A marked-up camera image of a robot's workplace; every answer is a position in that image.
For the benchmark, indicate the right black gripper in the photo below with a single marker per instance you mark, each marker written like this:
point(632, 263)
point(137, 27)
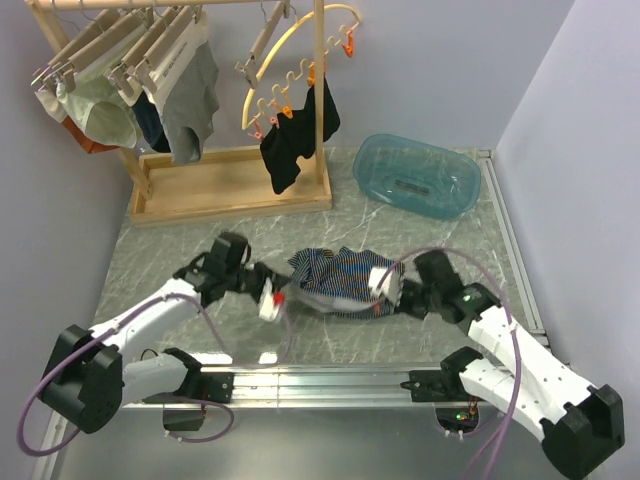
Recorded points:
point(402, 304)

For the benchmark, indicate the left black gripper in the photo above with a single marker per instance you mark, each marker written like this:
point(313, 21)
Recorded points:
point(265, 272)

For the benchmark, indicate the navy striped underwear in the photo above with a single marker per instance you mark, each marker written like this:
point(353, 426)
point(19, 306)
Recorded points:
point(337, 282)

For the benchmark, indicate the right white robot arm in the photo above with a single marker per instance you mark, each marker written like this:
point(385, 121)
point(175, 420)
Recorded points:
point(578, 424)

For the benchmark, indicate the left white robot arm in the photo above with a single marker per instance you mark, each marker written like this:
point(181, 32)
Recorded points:
point(92, 372)

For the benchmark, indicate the black hanging underwear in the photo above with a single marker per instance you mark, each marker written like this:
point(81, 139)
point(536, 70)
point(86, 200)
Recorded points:
point(288, 140)

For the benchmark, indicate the dark blue hanging underwear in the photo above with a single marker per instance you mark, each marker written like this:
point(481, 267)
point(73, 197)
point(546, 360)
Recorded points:
point(150, 124)

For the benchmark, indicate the yellow curved clip hanger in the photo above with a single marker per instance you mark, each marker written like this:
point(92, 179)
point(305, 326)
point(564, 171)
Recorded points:
point(253, 109)

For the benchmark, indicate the grey hanging underwear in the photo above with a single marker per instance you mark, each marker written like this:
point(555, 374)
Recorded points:
point(185, 96)

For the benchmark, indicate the orange hanging underwear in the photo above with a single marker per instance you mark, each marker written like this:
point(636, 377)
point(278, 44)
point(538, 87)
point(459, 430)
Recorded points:
point(88, 145)

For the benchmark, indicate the light green hanging underwear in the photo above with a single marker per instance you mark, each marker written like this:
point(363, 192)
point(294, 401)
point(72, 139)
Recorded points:
point(97, 108)

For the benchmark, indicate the empty beige clip hanger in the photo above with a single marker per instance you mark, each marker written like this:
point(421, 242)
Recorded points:
point(248, 69)

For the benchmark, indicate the beige hanger with grey underwear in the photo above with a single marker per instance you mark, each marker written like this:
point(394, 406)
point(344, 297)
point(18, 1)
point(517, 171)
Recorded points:
point(153, 46)

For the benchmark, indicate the beige hanger with green underwear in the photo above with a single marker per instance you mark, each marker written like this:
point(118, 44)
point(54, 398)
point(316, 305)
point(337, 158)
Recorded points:
point(102, 34)

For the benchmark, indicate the wooden clothes rack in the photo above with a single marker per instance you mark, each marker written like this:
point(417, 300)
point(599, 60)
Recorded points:
point(228, 183)

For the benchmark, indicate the blue plastic basin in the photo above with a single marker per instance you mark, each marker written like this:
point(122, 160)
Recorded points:
point(417, 177)

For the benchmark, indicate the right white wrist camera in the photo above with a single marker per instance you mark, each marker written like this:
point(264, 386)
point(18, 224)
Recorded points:
point(386, 283)

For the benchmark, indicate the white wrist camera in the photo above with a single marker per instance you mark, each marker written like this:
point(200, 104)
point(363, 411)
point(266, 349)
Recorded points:
point(271, 302)
point(386, 283)

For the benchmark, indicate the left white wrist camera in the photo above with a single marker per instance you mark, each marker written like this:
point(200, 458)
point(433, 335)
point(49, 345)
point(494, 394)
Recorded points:
point(271, 302)

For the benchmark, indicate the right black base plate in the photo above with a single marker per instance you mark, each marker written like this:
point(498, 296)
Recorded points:
point(425, 386)

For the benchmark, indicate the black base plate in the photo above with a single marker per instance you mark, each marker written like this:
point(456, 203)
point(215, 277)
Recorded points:
point(212, 386)
point(425, 386)

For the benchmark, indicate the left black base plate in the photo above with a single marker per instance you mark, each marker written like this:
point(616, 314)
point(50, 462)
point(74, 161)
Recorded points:
point(212, 386)

